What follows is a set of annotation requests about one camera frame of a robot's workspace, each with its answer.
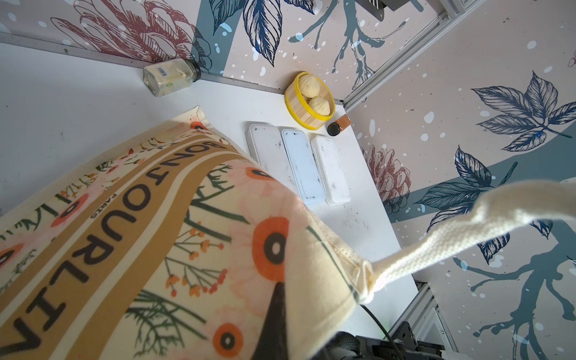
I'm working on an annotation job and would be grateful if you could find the small glass jar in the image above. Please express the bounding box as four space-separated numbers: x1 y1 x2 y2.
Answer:
142 58 201 98

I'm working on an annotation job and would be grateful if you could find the light blue pencil case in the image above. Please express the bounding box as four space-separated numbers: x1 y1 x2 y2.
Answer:
280 128 326 206

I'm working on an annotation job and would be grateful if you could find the white pencil case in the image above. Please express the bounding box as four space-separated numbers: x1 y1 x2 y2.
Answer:
246 123 298 194
310 135 351 206

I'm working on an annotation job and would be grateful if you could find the beige bun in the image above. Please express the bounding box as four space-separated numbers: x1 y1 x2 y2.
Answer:
307 96 331 116
298 73 321 98

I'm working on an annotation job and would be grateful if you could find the cream canvas tote bag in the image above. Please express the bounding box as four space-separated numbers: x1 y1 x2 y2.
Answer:
1 107 575 359

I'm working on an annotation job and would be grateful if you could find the black wire wall basket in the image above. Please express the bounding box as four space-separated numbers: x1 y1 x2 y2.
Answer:
355 0 424 21

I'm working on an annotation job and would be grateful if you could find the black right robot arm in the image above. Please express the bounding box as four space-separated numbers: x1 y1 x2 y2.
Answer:
312 322 470 359

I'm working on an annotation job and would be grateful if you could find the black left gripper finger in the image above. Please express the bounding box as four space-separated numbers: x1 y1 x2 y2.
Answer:
252 283 288 359

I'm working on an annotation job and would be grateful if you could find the small brown bottle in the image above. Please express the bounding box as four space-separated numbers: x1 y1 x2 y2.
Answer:
326 115 352 137

